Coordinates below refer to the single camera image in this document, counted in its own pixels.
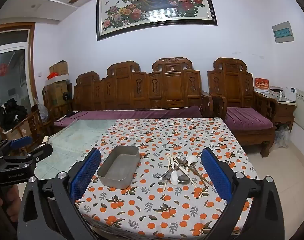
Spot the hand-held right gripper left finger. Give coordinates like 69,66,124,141
17,147,101,240

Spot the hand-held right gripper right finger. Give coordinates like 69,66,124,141
201,147,292,240

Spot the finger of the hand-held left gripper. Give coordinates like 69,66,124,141
0,136,33,157
0,144,53,168

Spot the brown chopstick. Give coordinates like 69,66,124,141
191,166,214,187
173,157,208,188

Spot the metal tray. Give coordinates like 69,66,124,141
97,145,140,189

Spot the metal spoon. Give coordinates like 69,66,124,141
178,170,191,183

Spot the person's left hand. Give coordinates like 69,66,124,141
0,186,22,218

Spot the light wooden chair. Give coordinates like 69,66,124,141
0,105,54,153

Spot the pile of black clothes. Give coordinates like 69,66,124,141
0,97,28,132

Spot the clear plastic bag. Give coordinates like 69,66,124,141
33,97,49,124
270,124,291,150

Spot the large cardboard box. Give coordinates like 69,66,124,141
43,81,68,110

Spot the square purple armchair cushion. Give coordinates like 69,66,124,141
225,107,274,132

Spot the orange print tablecloth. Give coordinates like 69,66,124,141
75,117,258,240

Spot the white flat box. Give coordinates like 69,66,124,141
45,76,69,87

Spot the long purple bench cushion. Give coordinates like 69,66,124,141
53,106,204,128

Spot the small cardboard box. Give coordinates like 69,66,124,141
49,60,69,77

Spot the carved wooden armchair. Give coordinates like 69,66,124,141
207,57,280,158

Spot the wooden side table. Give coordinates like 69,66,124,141
267,94,298,140

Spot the carved wooden sofa bench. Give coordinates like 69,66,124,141
42,57,215,135

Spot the white router box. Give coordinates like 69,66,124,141
284,86,298,102

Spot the grey electrical panel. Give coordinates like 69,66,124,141
272,21,295,44

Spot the framed peacock flower painting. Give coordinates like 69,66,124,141
96,0,218,42

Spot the wooden door frame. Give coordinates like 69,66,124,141
0,22,36,135

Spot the white wall distribution box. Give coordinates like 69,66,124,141
293,88,304,130

